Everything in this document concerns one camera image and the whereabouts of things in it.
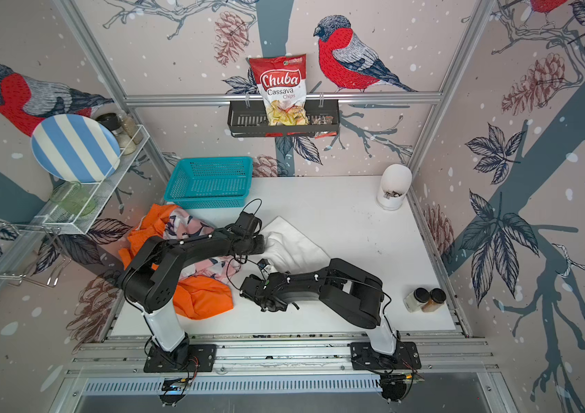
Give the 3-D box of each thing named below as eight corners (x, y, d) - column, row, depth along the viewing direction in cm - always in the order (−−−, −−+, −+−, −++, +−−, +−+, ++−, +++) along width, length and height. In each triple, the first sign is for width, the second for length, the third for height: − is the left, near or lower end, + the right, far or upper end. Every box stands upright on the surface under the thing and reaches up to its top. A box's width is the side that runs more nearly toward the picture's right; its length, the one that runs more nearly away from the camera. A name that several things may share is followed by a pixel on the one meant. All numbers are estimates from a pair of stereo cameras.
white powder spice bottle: (405, 312, 84) (417, 302, 76) (402, 299, 87) (412, 287, 78) (419, 312, 84) (431, 302, 75) (415, 299, 87) (427, 287, 78)
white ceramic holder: (378, 213, 109) (388, 187, 97) (372, 190, 118) (380, 163, 105) (404, 213, 109) (417, 187, 97) (396, 190, 118) (408, 163, 105)
